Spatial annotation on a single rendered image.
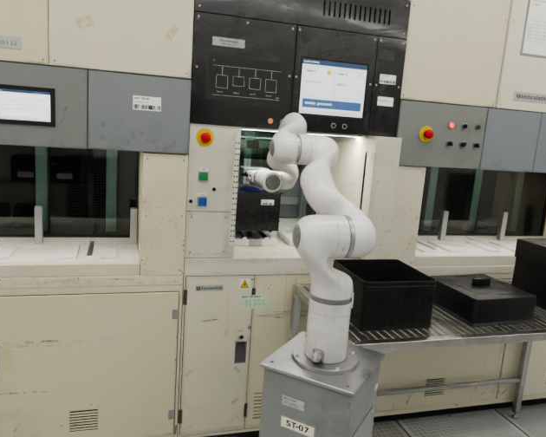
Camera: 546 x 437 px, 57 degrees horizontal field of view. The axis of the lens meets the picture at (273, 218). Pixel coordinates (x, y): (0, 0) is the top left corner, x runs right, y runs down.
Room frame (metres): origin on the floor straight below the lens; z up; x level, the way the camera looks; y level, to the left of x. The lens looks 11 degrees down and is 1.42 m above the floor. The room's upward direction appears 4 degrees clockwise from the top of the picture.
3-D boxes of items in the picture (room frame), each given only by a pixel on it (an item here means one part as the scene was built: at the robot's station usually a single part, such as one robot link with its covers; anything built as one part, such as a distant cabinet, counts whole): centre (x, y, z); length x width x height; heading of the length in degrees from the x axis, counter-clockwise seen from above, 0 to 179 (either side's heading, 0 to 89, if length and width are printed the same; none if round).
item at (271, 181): (2.08, 0.03, 1.19); 0.13 x 0.09 x 0.08; 17
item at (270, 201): (2.31, 0.10, 1.06); 0.24 x 0.20 x 0.32; 107
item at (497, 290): (1.88, -0.83, 0.83); 0.29 x 0.29 x 0.13; 20
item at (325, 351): (1.37, -0.18, 0.85); 0.19 x 0.19 x 0.18
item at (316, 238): (1.36, -0.15, 1.07); 0.19 x 0.12 x 0.24; 107
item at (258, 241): (2.31, 0.10, 0.89); 0.22 x 0.21 x 0.04; 17
